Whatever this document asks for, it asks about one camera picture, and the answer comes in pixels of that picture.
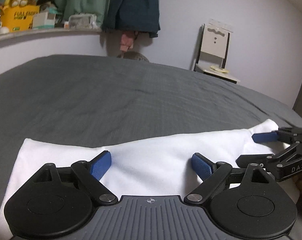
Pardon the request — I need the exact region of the white t-shirt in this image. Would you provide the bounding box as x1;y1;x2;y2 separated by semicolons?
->
0;119;299;240

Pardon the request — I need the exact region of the white folding chair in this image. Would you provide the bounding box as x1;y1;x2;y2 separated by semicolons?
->
193;19;240;84

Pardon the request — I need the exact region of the grey bed sheet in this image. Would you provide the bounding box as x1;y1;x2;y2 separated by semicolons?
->
0;55;302;206

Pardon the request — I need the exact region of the pink plush toy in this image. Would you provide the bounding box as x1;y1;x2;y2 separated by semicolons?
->
120;31;139;52

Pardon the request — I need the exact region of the clear plastic container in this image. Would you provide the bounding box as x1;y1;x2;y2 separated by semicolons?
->
69;14;97;29

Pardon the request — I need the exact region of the white teal small box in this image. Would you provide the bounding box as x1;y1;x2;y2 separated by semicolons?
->
32;11;56;29

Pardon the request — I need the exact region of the dark teal hanging jacket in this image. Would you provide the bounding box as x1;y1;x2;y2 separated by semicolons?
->
102;0;160;38

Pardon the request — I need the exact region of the yellow cardboard box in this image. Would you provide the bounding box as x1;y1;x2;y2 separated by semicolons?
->
0;5;39;33

